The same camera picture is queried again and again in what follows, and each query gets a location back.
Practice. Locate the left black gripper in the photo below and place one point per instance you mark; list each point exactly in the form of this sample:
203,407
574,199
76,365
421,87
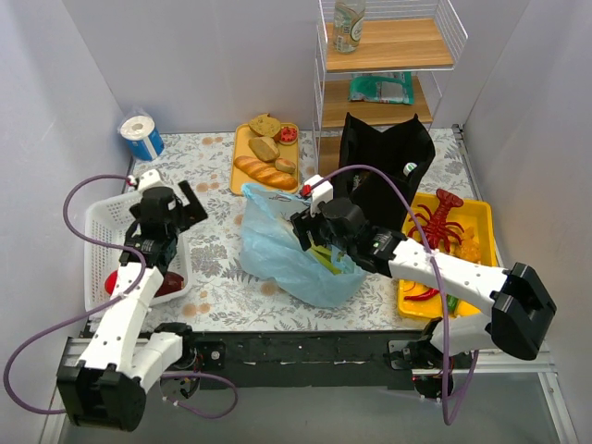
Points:
186,210

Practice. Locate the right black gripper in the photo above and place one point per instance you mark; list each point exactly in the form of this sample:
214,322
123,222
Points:
304,229

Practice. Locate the green celery sticks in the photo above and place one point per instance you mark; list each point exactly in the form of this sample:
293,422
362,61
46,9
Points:
332,259

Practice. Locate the light blue plastic bag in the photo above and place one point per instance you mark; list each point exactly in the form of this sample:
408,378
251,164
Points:
270,250

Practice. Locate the green label water bottle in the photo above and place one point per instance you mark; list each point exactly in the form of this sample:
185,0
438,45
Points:
409,168

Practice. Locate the black fabric grocery bag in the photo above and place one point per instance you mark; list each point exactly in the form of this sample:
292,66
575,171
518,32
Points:
389,151

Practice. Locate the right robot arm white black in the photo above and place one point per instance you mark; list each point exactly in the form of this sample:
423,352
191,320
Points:
515,308

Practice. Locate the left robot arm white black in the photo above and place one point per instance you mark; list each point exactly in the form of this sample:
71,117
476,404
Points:
108,385

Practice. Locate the red meat toy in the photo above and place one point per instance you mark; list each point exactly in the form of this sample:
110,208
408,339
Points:
172,282

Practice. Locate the baguette bread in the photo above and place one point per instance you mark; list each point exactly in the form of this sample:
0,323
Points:
265,174

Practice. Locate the small bread bun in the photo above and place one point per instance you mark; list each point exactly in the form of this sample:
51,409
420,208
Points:
285,165

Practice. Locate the orange bread tray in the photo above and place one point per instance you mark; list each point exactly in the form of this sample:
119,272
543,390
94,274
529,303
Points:
241,147

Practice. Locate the white plastic basket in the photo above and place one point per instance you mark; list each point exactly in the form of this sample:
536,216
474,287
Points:
108,221

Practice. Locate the floral table mat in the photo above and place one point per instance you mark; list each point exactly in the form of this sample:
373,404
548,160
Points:
225,298

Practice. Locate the oval bread loaf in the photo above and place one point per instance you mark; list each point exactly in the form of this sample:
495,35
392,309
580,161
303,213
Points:
264,148

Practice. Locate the red toy lobster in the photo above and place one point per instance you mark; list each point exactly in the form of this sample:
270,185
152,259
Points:
439,231

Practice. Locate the toilet paper roll blue pack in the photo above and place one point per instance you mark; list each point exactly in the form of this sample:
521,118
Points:
140,133

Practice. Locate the round brown bread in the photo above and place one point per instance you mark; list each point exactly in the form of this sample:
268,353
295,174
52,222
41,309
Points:
265,125

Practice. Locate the red apple toy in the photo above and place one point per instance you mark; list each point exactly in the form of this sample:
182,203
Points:
110,283

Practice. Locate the red chili pepper toy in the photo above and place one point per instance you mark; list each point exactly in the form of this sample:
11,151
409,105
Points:
425,296

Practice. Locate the yellow tray with vegetables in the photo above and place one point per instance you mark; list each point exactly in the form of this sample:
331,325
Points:
478,244

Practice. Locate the green snack packet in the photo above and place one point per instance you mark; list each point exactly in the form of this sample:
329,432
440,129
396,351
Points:
395,88

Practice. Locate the clear glass bottle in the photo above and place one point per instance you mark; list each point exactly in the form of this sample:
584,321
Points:
348,20

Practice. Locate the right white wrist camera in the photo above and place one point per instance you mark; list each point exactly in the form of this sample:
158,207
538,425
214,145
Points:
316,190

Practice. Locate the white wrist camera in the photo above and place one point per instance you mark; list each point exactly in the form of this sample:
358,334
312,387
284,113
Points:
149,179
316,190

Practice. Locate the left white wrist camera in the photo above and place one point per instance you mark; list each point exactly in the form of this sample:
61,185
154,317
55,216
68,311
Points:
149,179

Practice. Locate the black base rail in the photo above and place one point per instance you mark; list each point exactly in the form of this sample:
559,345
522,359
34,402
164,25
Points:
301,359

